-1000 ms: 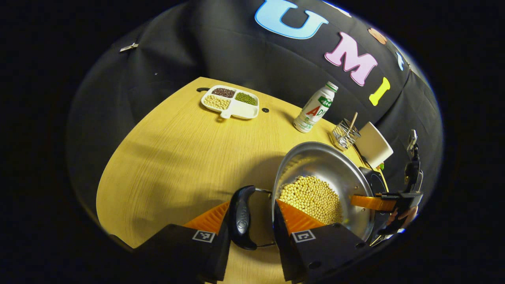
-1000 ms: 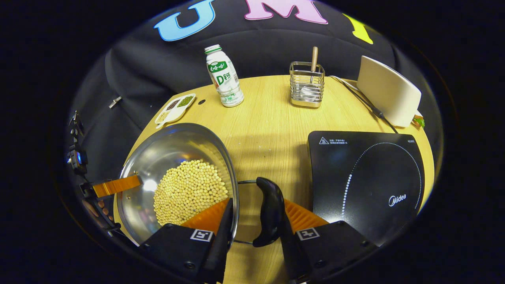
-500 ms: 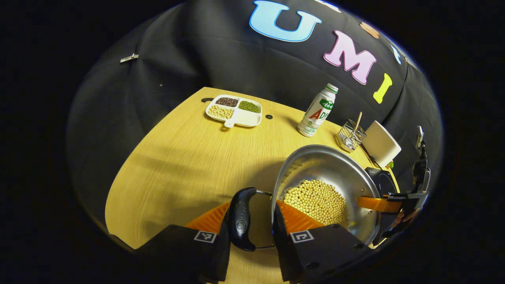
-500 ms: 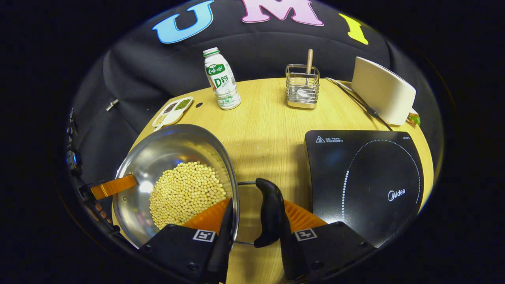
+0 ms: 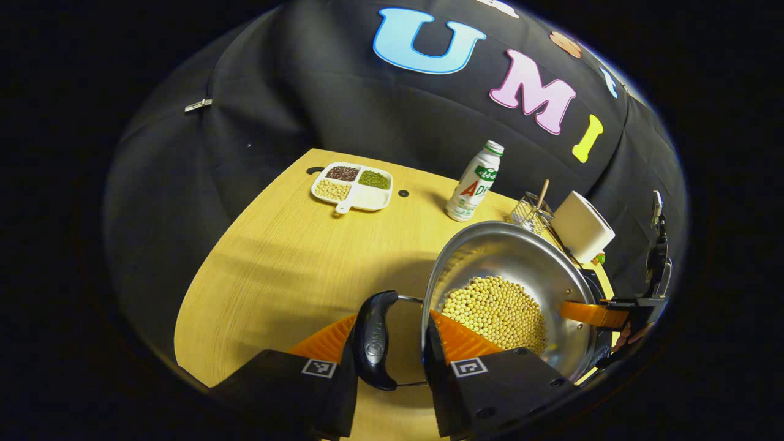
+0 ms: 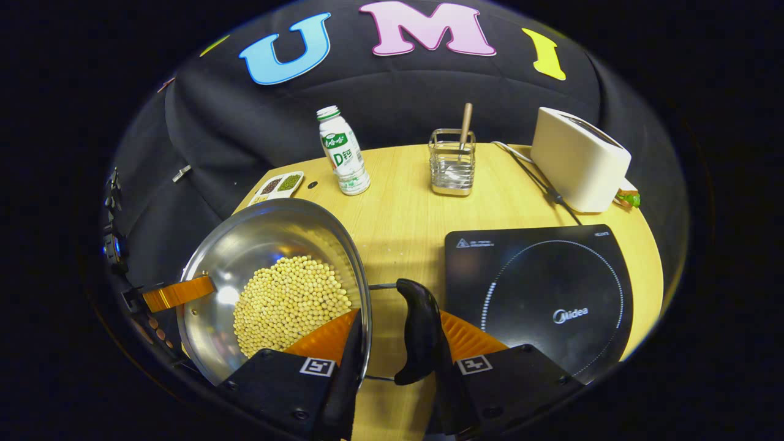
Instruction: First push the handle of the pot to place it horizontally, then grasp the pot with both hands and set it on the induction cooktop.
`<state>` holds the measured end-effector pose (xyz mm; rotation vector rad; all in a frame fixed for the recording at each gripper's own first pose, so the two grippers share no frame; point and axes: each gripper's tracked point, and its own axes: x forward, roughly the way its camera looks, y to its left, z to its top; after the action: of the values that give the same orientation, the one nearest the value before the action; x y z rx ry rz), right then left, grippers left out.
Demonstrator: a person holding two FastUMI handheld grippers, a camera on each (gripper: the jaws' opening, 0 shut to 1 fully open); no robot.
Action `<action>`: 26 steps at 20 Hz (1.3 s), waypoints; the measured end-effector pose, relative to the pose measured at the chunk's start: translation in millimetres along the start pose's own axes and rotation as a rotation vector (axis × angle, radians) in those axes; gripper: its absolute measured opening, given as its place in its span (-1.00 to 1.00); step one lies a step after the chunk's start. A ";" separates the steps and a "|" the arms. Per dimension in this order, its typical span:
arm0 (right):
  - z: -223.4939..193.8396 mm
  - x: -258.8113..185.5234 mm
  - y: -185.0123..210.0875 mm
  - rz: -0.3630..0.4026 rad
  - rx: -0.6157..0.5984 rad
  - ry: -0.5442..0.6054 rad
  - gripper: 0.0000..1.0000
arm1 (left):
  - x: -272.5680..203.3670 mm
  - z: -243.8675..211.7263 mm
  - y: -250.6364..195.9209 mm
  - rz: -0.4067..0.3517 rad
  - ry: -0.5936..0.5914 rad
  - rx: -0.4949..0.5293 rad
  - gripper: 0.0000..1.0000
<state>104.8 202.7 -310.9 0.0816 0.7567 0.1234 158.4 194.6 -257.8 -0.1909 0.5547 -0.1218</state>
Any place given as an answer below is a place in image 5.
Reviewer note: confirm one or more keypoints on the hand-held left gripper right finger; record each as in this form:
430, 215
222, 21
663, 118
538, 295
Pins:
490, 386

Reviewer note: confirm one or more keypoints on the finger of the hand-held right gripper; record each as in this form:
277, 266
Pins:
591, 313

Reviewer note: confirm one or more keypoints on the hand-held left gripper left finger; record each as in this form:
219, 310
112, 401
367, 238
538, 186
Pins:
275, 383

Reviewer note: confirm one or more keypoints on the sandwich with green filling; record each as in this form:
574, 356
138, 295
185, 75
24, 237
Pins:
599, 258

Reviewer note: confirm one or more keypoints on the pile of yellow soybeans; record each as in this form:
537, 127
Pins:
496, 312

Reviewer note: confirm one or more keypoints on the white toaster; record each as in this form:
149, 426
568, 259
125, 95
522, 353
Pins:
582, 223

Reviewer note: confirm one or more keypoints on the wooden stick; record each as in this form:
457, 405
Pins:
542, 193

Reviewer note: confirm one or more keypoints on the white green drink bottle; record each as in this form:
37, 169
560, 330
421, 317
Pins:
471, 187

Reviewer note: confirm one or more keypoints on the white divided bean tray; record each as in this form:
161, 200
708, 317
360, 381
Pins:
361, 196

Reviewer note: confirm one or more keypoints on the white clip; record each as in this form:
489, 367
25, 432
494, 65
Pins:
198, 105

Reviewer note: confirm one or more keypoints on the black backdrop cloth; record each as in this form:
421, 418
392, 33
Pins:
306, 79

